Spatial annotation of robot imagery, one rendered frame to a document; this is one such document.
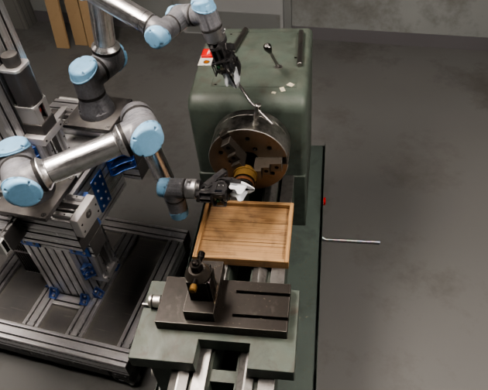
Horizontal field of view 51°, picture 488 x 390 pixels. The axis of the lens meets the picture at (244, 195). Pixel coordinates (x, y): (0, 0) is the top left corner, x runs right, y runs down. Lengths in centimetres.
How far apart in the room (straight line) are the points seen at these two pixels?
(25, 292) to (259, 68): 171
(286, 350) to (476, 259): 176
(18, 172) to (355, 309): 185
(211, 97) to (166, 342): 96
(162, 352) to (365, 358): 128
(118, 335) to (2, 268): 84
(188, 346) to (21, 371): 145
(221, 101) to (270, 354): 99
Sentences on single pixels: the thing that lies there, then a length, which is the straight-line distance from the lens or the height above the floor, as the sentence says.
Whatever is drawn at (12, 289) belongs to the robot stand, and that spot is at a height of 21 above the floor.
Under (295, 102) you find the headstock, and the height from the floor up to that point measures 124.
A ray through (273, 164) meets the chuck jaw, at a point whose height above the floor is 110.
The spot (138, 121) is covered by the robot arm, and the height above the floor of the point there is 143.
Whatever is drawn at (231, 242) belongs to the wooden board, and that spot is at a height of 88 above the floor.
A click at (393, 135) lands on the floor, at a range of 389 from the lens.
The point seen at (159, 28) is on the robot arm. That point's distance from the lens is 177.
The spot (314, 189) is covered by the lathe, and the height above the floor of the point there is 54.
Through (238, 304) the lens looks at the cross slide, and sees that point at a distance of 172.
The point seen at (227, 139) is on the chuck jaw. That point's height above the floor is 120.
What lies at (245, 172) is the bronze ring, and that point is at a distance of 191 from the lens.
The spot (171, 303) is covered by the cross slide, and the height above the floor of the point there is 97.
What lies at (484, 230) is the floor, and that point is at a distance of 336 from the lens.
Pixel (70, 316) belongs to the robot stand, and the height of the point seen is 21.
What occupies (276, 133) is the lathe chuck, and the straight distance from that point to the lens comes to 196.
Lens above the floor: 241
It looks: 45 degrees down
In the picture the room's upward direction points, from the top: 6 degrees counter-clockwise
